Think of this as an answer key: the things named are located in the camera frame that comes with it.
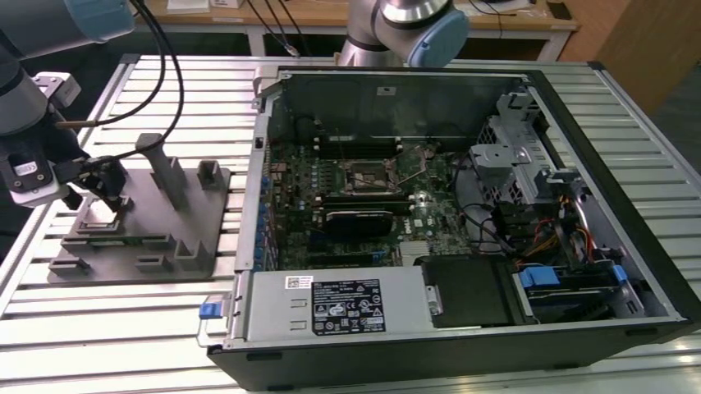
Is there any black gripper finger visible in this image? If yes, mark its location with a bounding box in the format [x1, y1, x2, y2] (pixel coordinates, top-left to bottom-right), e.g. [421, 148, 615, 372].
[63, 180, 89, 211]
[101, 158, 129, 215]

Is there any metal socket cover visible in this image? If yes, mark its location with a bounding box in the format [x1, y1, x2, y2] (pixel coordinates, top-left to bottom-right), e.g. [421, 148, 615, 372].
[405, 142, 441, 188]

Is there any CPU socket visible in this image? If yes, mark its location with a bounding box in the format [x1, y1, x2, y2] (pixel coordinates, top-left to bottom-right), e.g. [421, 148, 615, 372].
[338, 158, 408, 196]

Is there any green RAM stick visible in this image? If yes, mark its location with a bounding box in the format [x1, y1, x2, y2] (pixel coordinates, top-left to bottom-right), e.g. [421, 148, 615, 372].
[87, 236, 167, 247]

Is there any grey parts rack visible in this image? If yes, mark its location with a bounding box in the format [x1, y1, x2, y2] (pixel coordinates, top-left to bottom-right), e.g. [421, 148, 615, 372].
[47, 131, 236, 285]

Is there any wooden desk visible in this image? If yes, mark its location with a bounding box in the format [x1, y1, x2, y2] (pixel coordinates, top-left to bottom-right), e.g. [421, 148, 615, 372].
[0, 0, 583, 62]

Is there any silver power supply unit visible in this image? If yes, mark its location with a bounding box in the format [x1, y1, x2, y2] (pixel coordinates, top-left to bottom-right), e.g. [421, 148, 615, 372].
[241, 268, 440, 344]

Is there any black expansion slot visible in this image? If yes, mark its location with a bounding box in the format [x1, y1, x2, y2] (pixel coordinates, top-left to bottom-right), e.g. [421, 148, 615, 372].
[308, 252, 374, 268]

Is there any black graphics card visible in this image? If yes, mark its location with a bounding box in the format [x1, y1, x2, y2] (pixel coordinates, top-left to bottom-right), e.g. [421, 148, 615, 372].
[324, 208, 394, 239]

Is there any green motherboard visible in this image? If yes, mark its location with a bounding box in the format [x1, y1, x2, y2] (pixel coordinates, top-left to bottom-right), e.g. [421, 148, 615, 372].
[262, 139, 467, 270]

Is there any black plastic shroud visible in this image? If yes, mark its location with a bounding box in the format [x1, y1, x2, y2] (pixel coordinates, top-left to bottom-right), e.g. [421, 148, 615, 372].
[419, 254, 531, 329]

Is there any silver metal drive cage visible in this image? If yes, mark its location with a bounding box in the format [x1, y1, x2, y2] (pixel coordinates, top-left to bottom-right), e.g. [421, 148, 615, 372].
[468, 92, 555, 206]

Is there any black PC case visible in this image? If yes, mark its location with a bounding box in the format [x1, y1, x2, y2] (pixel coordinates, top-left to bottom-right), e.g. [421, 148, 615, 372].
[205, 61, 701, 393]

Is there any hard disk in blue carrier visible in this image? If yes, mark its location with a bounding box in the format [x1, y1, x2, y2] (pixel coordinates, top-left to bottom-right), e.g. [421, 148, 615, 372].
[512, 264, 648, 325]

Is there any wooden cabinet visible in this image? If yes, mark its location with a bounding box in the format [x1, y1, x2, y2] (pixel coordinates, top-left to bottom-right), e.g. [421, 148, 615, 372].
[591, 0, 701, 114]

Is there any black cable with brass plug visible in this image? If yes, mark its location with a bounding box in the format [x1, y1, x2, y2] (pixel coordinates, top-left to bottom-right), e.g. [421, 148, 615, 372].
[57, 0, 167, 126]

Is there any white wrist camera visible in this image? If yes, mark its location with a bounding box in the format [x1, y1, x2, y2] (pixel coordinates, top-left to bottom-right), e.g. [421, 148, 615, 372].
[0, 150, 63, 207]

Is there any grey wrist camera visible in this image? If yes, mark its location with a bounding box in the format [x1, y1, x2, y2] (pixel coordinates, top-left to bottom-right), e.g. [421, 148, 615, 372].
[31, 71, 85, 109]

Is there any black camera cable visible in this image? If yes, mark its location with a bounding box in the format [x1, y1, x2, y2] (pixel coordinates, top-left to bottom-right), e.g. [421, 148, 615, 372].
[82, 0, 186, 163]

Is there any black cable with silver plug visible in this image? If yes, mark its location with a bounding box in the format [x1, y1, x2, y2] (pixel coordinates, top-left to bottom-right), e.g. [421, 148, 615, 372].
[246, 0, 309, 58]

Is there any yellow wire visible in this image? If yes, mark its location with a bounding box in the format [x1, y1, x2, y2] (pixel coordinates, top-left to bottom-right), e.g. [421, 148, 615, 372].
[515, 241, 555, 263]

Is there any orange wire bundle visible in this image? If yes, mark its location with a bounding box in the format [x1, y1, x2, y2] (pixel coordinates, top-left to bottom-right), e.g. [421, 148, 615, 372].
[577, 223, 599, 263]

